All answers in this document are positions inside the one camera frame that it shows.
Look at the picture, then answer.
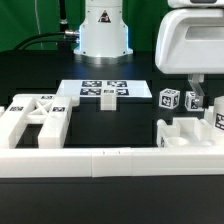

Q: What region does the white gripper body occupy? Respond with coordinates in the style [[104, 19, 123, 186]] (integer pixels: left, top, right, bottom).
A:
[[155, 0, 224, 74]]

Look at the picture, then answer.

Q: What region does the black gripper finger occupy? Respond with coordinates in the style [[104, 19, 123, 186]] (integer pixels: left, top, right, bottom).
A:
[[188, 74, 204, 107]]

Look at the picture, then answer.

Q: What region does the white chair seat part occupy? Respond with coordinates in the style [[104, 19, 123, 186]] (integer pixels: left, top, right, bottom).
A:
[[156, 117, 215, 148]]

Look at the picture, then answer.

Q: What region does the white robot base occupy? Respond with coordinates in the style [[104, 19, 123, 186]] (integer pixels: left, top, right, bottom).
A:
[[74, 0, 133, 65]]

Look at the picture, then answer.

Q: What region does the small white part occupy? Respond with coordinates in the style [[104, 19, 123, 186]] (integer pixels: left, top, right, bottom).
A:
[[100, 94, 117, 111]]

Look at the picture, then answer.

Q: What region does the black pole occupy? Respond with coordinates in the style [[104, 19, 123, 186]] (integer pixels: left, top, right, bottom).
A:
[[58, 0, 68, 52]]

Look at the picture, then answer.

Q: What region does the white fence wall right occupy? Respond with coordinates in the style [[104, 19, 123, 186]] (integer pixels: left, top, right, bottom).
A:
[[204, 106, 214, 123]]

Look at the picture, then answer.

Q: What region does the white fence wall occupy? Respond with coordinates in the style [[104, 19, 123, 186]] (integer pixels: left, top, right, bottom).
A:
[[204, 106, 214, 123], [0, 146, 224, 178]]

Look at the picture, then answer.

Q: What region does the white marker base plate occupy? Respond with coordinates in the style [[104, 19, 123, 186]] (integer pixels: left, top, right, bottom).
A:
[[56, 80, 152, 98]]

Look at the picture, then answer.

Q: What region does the white fence wall front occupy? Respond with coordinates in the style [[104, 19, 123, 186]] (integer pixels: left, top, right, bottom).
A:
[[0, 146, 224, 178]]

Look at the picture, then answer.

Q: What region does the white chair back frame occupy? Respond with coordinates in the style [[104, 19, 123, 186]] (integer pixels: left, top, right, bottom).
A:
[[0, 94, 80, 149]]

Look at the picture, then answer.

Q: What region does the black cable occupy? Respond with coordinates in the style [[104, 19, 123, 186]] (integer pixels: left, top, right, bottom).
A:
[[13, 29, 81, 51]]

